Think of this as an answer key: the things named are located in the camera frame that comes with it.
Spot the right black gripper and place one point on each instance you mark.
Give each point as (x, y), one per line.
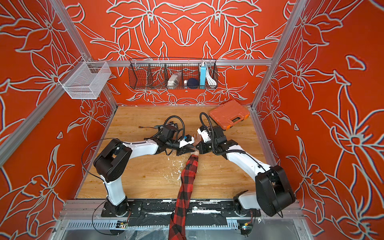
(202, 149)

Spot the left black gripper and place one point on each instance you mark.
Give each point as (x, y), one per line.
(183, 151)

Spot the red black plaid sleeve arm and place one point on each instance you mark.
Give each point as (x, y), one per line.
(177, 230)

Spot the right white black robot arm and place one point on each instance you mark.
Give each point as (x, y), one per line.
(273, 192)

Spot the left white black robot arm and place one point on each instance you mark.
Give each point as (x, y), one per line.
(111, 163)

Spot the black charger board with connectors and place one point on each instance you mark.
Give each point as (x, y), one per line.
(159, 127)

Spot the orange plastic tool case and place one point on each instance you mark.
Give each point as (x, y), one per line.
(229, 114)

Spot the silver grey pouch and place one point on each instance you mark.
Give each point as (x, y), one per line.
(174, 81)

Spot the light blue box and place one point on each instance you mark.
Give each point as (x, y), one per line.
(203, 73)

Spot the dark blue round object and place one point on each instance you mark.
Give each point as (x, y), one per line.
(193, 83)

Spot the clear plastic bin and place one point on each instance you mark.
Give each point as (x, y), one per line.
(86, 80)

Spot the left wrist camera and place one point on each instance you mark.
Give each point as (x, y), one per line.
(168, 133)

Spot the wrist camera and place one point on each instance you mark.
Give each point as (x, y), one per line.
(168, 133)
(204, 134)

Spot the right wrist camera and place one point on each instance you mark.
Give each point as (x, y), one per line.
(204, 134)

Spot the black wire basket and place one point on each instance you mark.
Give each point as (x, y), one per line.
(148, 74)

